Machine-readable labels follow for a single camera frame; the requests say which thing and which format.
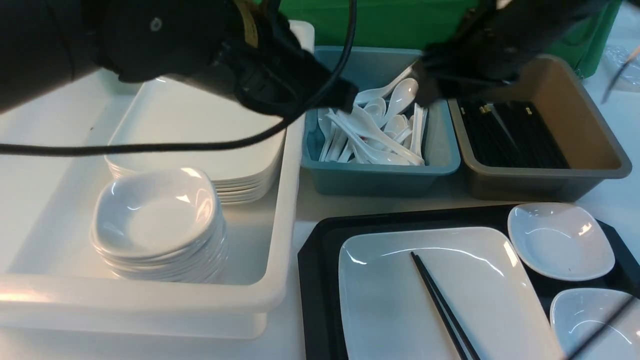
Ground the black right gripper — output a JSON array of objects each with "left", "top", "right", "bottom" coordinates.
[{"left": 413, "top": 43, "right": 520, "bottom": 109}]

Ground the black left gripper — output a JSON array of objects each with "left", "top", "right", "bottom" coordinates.
[{"left": 199, "top": 30, "right": 358, "bottom": 117}]

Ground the white small bowl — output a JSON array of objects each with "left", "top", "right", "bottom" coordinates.
[
  {"left": 507, "top": 202, "right": 616, "bottom": 282},
  {"left": 550, "top": 288, "right": 640, "bottom": 360}
]

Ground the black chopstick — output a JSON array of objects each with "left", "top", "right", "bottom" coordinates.
[
  {"left": 410, "top": 251, "right": 467, "bottom": 360},
  {"left": 418, "top": 255, "right": 481, "bottom": 360}
]

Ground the white rectangular rice plate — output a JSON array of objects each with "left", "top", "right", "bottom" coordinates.
[{"left": 338, "top": 227, "right": 565, "bottom": 360}]

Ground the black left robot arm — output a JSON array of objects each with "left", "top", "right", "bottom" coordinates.
[{"left": 0, "top": 0, "right": 358, "bottom": 117}]

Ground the green cloth backdrop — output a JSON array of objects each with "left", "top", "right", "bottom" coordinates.
[{"left": 279, "top": 0, "right": 622, "bottom": 78}]

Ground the pile of black chopsticks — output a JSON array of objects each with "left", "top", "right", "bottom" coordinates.
[{"left": 457, "top": 100, "right": 570, "bottom": 169}]

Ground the white soup spoon upright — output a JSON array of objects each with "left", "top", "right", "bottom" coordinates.
[{"left": 382, "top": 78, "right": 419, "bottom": 125}]

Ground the stack of white square plates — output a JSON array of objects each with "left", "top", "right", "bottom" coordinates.
[{"left": 104, "top": 75, "right": 287, "bottom": 205}]

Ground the brown plastic bin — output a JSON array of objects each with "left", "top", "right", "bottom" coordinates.
[{"left": 448, "top": 55, "right": 633, "bottom": 202}]

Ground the teal plastic bin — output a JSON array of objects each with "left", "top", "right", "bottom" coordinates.
[{"left": 301, "top": 47, "right": 461, "bottom": 198}]

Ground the pile of white spoons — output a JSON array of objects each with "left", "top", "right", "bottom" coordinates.
[{"left": 317, "top": 97, "right": 427, "bottom": 166}]

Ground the white soup spoon top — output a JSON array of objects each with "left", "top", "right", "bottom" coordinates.
[{"left": 354, "top": 66, "right": 413, "bottom": 105}]

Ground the white soup spoon long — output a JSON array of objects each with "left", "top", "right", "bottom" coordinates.
[{"left": 334, "top": 105, "right": 425, "bottom": 166}]

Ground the stack of white small bowls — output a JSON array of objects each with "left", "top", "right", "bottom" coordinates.
[{"left": 90, "top": 167, "right": 229, "bottom": 284}]

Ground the black serving tray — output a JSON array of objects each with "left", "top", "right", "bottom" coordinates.
[{"left": 297, "top": 204, "right": 640, "bottom": 360}]

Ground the large white plastic tub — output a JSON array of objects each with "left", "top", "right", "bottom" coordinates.
[{"left": 0, "top": 20, "right": 316, "bottom": 341}]

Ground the black cable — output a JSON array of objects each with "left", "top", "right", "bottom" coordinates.
[{"left": 0, "top": 0, "right": 358, "bottom": 157}]

